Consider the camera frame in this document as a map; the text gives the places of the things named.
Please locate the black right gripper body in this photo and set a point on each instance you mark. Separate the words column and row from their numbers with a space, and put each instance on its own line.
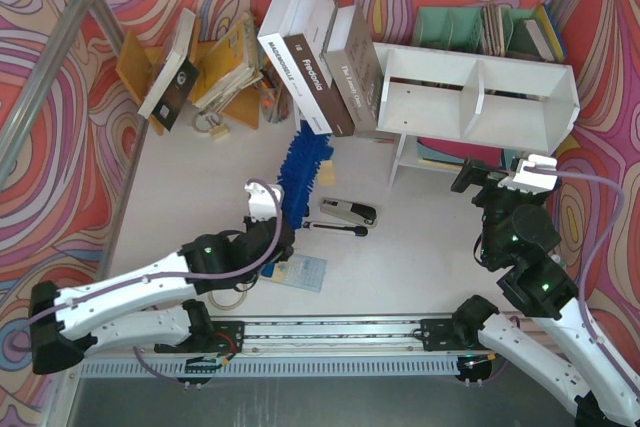
column 486, row 179

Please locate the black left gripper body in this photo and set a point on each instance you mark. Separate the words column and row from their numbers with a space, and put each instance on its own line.
column 279, row 235

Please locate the blue microfiber duster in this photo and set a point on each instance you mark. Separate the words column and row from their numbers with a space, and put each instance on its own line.
column 298, row 172

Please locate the white black stapler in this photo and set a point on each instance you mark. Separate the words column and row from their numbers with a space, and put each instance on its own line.
column 352, row 212

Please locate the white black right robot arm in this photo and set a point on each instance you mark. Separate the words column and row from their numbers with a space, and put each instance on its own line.
column 593, row 381

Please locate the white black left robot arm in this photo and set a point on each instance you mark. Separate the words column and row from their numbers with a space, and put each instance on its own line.
column 157, row 304

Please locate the white wooden bookshelf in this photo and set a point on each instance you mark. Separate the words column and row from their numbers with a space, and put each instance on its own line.
column 500, row 102

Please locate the magenta paper sheet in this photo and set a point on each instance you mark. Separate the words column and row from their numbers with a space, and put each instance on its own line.
column 490, row 155

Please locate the yellow sticky note pad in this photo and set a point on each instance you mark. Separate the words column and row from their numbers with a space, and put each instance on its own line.
column 326, row 175

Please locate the wooden coasters stack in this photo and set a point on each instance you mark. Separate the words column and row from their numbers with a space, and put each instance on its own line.
column 493, row 40

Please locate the green desk organizer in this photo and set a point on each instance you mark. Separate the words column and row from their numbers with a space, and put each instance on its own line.
column 459, row 29

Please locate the clear pencil cup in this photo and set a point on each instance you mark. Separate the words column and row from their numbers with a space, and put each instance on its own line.
column 275, row 102

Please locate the blue yellow book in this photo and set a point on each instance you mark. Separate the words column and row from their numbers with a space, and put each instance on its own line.
column 542, row 18

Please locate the beige Lonely Ones book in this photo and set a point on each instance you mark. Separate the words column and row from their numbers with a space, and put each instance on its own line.
column 354, row 65

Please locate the yellow worn book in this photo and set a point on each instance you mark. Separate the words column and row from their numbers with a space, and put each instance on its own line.
column 226, row 66

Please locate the black white paperback book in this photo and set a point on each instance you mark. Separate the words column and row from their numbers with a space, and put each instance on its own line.
column 173, row 73

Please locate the brown Fredonia book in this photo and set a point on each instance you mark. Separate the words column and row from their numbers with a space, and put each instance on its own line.
column 307, row 38

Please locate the white Mademoiselle book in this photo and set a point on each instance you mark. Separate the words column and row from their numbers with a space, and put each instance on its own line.
column 271, row 36

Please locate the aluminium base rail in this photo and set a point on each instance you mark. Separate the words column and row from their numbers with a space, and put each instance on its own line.
column 369, row 346

